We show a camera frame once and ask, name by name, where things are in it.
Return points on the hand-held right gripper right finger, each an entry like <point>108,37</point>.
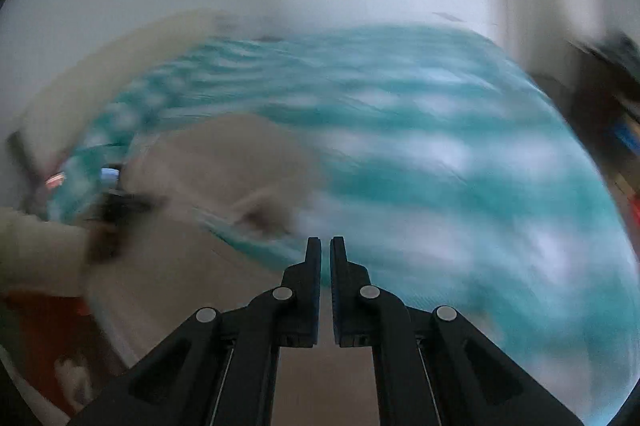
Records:
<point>336,306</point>

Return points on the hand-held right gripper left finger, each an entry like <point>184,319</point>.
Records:
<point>315,306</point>

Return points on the beige pants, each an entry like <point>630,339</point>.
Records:
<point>225,166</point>

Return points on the beige headboard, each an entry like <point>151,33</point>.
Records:
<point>100,71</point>

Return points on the teal plaid bed blanket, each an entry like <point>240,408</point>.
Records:
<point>450,146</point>

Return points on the dark brown nightstand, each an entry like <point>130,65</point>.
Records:
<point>600,106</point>

